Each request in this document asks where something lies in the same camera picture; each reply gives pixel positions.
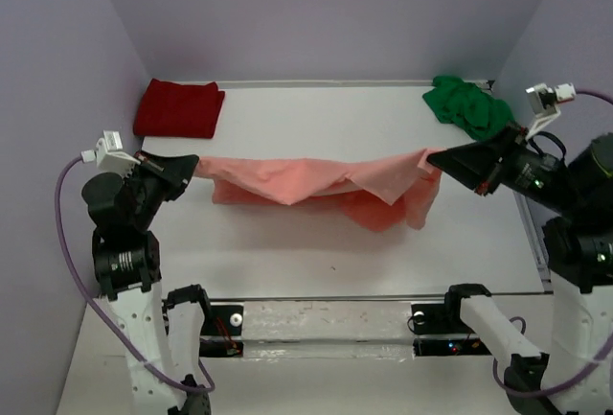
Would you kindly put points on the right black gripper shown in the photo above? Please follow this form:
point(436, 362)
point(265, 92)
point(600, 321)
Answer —
point(491, 166)

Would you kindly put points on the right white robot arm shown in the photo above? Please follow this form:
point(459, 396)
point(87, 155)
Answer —
point(575, 375)

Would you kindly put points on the pink t shirt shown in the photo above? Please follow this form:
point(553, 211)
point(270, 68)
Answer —
point(376, 195)

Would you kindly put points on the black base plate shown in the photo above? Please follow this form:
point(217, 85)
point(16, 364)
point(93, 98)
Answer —
point(221, 334)
point(436, 334)

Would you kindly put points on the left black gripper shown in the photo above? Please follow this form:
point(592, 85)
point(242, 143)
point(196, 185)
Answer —
point(156, 175)

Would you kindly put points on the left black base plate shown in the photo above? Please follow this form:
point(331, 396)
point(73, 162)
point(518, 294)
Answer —
point(221, 334)

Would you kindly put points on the crumpled green t shirt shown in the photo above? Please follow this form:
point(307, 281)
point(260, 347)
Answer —
point(465, 105)

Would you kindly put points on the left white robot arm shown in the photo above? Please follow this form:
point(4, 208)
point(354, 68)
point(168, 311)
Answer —
point(160, 332)

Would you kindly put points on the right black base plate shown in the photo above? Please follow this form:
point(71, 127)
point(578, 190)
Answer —
point(436, 334)

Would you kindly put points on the folded red t shirt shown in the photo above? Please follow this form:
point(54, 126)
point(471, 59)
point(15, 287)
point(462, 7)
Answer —
point(169, 109)

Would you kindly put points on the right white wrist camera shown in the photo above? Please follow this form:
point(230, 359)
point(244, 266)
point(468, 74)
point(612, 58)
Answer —
point(545, 102)

